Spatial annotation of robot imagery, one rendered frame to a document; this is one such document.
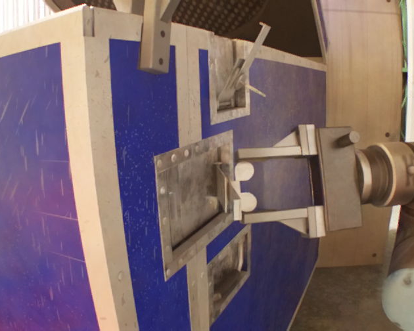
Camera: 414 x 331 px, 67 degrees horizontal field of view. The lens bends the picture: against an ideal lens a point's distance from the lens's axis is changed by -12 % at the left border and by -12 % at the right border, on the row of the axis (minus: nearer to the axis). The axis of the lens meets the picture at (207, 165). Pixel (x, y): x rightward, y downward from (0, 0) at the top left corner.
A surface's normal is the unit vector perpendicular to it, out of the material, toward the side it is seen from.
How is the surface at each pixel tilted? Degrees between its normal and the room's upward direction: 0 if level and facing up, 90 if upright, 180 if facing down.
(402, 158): 51
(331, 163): 69
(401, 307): 94
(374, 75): 90
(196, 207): 90
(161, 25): 90
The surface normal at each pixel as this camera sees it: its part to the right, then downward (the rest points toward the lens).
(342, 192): 0.11, -0.13
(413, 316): -0.59, 0.28
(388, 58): -0.09, 0.24
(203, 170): 0.89, 0.07
